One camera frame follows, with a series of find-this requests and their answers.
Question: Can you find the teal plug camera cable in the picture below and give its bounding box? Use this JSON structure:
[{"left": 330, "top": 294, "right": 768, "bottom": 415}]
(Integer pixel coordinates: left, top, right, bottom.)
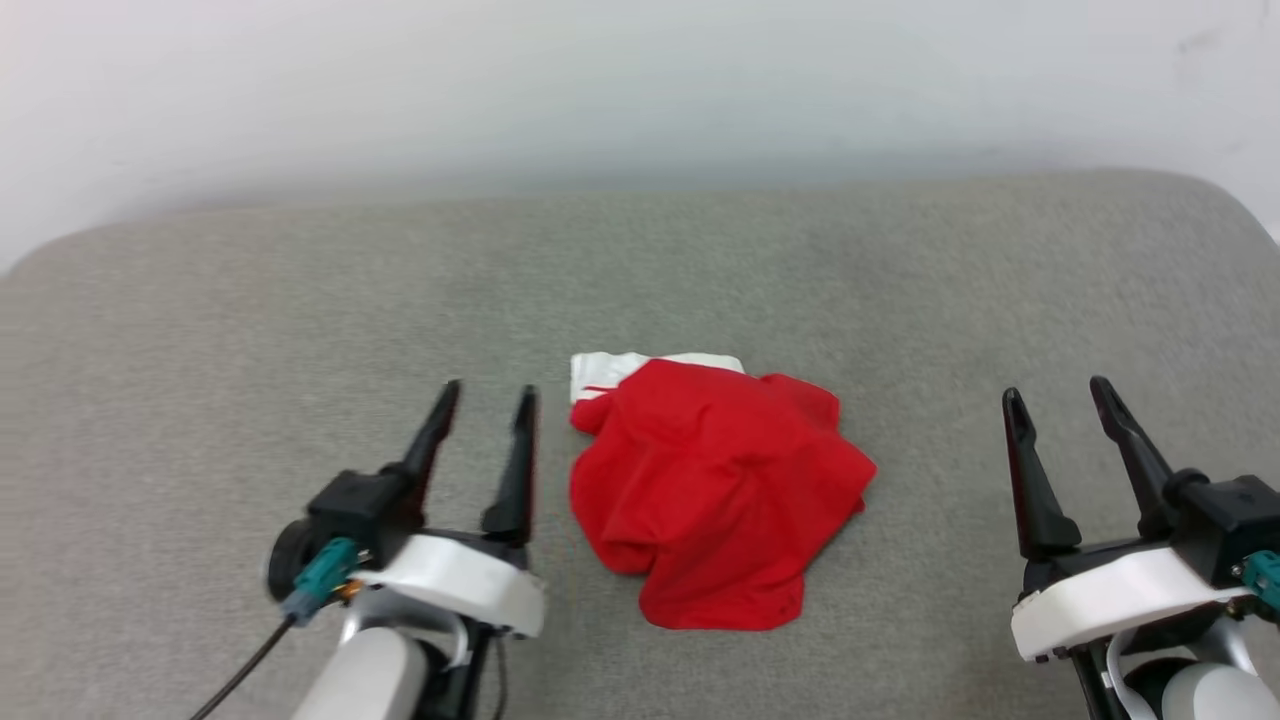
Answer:
[
  {"left": 188, "top": 537, "right": 361, "bottom": 720},
  {"left": 1238, "top": 549, "right": 1280, "bottom": 613}
]

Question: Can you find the red basketball jersey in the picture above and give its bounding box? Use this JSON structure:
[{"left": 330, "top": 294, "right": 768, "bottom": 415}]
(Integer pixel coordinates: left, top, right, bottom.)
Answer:
[{"left": 568, "top": 352, "right": 878, "bottom": 633}]

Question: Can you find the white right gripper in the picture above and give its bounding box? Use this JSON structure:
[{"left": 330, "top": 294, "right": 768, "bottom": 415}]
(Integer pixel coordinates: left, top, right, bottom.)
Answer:
[{"left": 1002, "top": 376, "right": 1253, "bottom": 663}]

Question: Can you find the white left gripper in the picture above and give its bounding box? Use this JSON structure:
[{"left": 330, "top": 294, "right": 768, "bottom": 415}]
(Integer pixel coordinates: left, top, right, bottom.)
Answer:
[{"left": 352, "top": 379, "right": 547, "bottom": 638}]

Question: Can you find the teal plug left camera cable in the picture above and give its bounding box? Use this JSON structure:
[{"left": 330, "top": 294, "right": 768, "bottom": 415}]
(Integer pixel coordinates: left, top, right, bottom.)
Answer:
[{"left": 188, "top": 537, "right": 361, "bottom": 720}]

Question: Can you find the grey fabric sofa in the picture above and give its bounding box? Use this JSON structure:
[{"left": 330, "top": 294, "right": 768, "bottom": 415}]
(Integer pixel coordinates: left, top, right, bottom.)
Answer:
[{"left": 0, "top": 170, "right": 1280, "bottom": 720}]

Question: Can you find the teal plug right camera cable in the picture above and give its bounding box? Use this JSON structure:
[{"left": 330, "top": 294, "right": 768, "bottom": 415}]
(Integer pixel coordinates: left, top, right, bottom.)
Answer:
[{"left": 1238, "top": 549, "right": 1280, "bottom": 613}]

